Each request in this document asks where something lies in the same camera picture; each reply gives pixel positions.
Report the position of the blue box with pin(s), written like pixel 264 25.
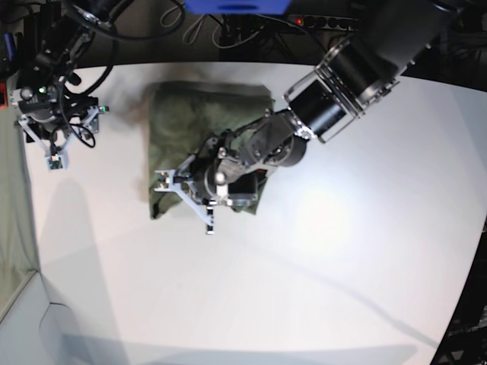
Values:
pixel 237 6

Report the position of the grey curtain cloth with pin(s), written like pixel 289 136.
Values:
pixel 19 252

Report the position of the red black clamp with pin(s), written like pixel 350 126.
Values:
pixel 3 95

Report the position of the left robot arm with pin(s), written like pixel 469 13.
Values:
pixel 231 169

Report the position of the olive green t-shirt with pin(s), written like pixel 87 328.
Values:
pixel 183 114

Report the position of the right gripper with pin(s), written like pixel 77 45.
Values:
pixel 53 123

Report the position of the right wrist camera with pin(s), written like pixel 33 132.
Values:
pixel 57 161

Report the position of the blue handled tool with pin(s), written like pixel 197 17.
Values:
pixel 10 46

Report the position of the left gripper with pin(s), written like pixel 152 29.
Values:
pixel 198 182

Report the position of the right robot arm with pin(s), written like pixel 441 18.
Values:
pixel 51 70

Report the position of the black power strip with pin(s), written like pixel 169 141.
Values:
pixel 320 22

